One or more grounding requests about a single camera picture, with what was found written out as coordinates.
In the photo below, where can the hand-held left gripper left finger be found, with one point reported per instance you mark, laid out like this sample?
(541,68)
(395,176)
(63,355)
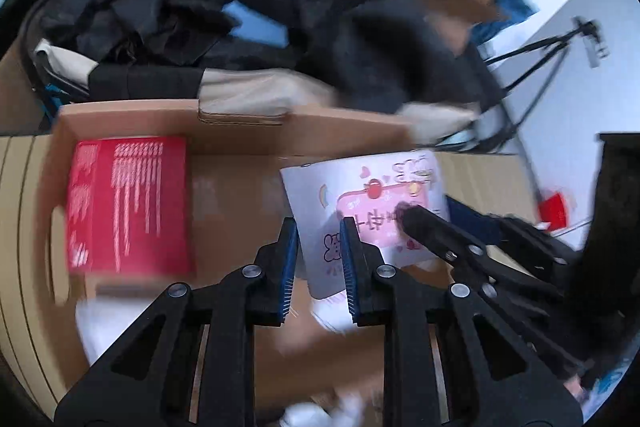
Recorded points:
(287,262)

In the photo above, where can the dark blue bag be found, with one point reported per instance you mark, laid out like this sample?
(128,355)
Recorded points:
(510,4)

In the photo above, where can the red flat box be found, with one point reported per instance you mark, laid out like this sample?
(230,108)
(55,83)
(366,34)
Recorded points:
(130,207)

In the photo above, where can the beige canvas bag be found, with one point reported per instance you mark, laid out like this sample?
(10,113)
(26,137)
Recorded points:
(260,89)

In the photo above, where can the camera on tripod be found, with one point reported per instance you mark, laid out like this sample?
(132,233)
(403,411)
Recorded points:
(595,47)

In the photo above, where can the shallow cardboard tray box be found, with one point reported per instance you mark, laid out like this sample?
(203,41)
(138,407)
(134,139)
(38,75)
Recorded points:
(235,187)

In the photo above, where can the pink white printed packet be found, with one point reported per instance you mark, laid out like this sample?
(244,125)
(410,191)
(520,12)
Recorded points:
(320,192)

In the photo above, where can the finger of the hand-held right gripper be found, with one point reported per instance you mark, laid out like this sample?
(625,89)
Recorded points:
(430,232)
(525,237)

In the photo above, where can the black tripod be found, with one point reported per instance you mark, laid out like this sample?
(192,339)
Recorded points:
(530,52)

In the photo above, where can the black cloth pile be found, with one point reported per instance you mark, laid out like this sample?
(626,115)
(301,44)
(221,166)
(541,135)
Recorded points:
(145,17)

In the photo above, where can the red small item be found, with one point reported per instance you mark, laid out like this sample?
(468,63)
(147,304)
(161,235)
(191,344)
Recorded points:
(554,209)

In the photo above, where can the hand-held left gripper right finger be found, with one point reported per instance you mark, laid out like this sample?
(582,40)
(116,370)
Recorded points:
(350,269)

